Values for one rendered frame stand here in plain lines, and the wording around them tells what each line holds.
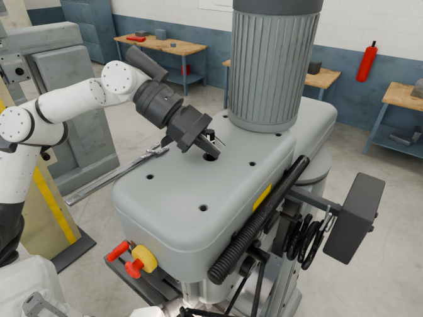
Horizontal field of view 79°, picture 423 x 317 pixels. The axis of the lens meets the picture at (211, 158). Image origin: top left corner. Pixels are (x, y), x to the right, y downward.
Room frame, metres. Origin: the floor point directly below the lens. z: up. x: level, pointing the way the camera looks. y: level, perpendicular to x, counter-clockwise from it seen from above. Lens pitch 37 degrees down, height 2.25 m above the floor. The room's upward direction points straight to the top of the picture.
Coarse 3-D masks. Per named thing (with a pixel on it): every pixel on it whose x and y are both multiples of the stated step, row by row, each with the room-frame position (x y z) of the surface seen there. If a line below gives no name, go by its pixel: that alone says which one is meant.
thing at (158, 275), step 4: (132, 248) 0.78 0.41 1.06; (156, 268) 0.65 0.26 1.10; (160, 268) 0.66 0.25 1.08; (152, 272) 0.68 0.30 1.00; (156, 272) 0.65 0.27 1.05; (160, 272) 0.66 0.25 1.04; (164, 272) 0.67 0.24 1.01; (156, 276) 0.66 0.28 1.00; (160, 276) 0.65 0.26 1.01; (164, 276) 0.67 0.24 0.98; (160, 280) 0.65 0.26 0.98
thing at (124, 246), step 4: (120, 244) 0.36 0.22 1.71; (124, 244) 0.36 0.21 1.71; (128, 244) 0.37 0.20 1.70; (116, 248) 0.35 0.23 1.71; (120, 248) 0.35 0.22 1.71; (124, 248) 0.36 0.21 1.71; (128, 248) 0.36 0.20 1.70; (112, 252) 0.34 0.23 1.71; (116, 252) 0.34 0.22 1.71; (120, 252) 0.35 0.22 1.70; (108, 256) 0.33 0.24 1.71; (112, 256) 0.33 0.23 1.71; (116, 256) 0.34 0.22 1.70; (108, 260) 0.33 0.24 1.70; (112, 260) 0.33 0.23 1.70
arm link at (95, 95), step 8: (88, 80) 0.55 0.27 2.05; (96, 80) 0.58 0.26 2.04; (80, 88) 0.54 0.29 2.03; (88, 88) 0.53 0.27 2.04; (96, 88) 0.56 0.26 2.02; (104, 88) 0.58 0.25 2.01; (88, 96) 0.52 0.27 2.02; (96, 96) 0.54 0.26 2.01; (104, 96) 0.57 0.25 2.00; (112, 96) 0.57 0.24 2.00; (88, 104) 0.53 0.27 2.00; (96, 104) 0.53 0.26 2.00; (104, 104) 0.55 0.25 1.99; (112, 104) 0.56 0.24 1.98
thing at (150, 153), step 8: (160, 144) 0.52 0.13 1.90; (152, 152) 0.49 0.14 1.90; (160, 152) 0.49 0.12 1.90; (136, 160) 0.45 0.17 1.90; (144, 160) 0.46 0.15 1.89; (120, 168) 0.43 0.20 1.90; (128, 168) 0.43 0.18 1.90; (112, 176) 0.40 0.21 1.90; (120, 176) 0.41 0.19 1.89; (96, 184) 0.38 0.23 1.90; (104, 184) 0.38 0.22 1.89; (80, 192) 0.35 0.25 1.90; (88, 192) 0.35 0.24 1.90; (72, 200) 0.33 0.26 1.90; (80, 200) 0.34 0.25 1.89
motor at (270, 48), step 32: (256, 0) 0.60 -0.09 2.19; (288, 0) 0.58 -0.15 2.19; (320, 0) 0.62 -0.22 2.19; (256, 32) 0.60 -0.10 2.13; (288, 32) 0.59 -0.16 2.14; (256, 64) 0.59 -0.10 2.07; (288, 64) 0.59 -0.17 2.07; (256, 96) 0.59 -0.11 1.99; (288, 96) 0.59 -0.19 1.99; (256, 128) 0.58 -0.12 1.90
